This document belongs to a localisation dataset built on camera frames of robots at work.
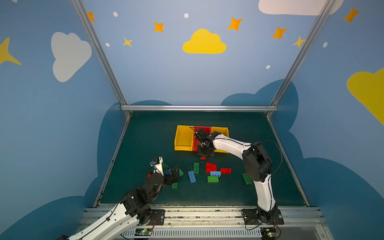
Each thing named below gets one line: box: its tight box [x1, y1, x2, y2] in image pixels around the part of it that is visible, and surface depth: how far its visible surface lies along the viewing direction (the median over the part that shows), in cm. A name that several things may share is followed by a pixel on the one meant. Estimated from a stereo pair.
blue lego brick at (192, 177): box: [188, 170, 197, 184], surface depth 90 cm
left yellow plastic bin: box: [174, 125, 195, 152], surface depth 103 cm
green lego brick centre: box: [194, 162, 200, 174], surface depth 92 cm
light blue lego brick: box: [210, 171, 222, 177], surface depth 90 cm
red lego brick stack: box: [205, 162, 217, 174], surface depth 92 cm
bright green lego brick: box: [207, 176, 219, 183], surface depth 88 cm
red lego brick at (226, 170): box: [220, 168, 232, 174], surface depth 90 cm
